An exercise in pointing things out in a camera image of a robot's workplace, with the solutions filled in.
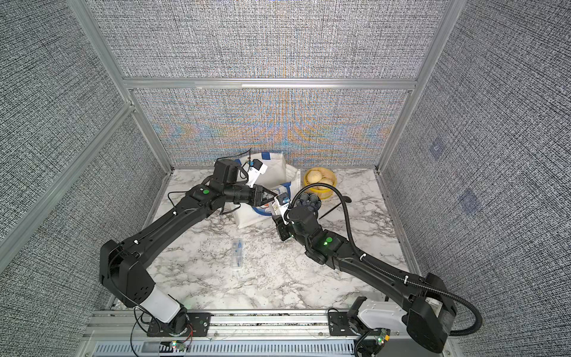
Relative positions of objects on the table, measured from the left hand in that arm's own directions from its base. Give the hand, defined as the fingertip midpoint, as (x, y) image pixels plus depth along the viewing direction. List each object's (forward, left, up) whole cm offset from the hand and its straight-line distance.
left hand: (279, 194), depth 74 cm
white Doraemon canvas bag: (+22, 0, -15) cm, 27 cm away
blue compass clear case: (-8, +18, -28) cm, 34 cm away
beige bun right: (+24, -23, -22) cm, 40 cm away
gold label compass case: (-3, +1, -3) cm, 5 cm away
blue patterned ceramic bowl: (+17, -14, -27) cm, 35 cm away
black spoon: (+16, -32, -26) cm, 44 cm away
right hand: (-3, +1, -4) cm, 5 cm away
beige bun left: (+27, -17, -22) cm, 39 cm away
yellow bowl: (+19, -22, -24) cm, 38 cm away
